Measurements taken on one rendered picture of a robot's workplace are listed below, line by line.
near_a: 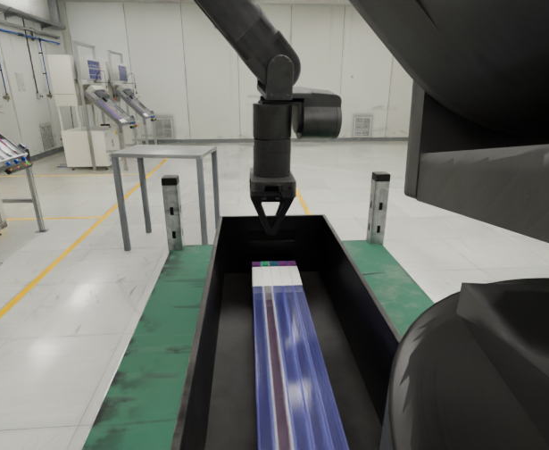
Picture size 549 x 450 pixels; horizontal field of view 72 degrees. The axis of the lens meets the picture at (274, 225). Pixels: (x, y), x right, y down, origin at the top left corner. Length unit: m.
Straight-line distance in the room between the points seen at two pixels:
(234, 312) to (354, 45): 9.40
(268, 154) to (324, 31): 9.13
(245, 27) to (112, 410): 0.46
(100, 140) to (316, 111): 6.27
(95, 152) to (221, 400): 6.49
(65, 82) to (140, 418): 6.54
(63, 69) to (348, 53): 5.98
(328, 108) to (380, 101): 9.40
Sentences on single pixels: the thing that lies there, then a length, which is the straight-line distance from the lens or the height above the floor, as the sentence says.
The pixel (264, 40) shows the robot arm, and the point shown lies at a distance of 0.53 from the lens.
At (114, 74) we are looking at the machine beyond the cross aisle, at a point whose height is 1.49.
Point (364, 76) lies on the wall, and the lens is 9.84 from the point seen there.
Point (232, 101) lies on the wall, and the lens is 9.41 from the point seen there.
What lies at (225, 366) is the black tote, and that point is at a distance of 0.45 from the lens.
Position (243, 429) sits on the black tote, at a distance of 0.39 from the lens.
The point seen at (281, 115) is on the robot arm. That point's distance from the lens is 0.55.
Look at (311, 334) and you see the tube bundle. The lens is 0.44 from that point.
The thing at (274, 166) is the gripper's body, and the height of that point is 1.15.
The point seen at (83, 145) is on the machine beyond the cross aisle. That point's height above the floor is 0.40.
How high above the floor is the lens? 1.26
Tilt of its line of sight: 20 degrees down
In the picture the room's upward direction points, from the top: straight up
